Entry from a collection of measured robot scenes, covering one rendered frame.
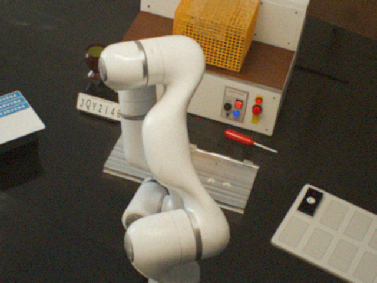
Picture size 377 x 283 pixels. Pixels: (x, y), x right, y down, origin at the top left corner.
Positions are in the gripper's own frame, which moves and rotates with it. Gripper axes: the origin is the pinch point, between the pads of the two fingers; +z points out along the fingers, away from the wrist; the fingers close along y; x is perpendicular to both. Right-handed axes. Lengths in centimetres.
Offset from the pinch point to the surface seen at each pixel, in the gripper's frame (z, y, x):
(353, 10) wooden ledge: 127, -9, 37
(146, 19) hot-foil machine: 57, -13, -29
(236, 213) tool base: 7.1, 16.6, 20.1
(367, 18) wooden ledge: 123, -8, 44
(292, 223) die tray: 10.0, 16.6, 36.6
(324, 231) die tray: 11, 16, 46
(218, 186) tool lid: 12.5, 12.8, 12.6
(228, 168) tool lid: 20.4, 11.0, 13.5
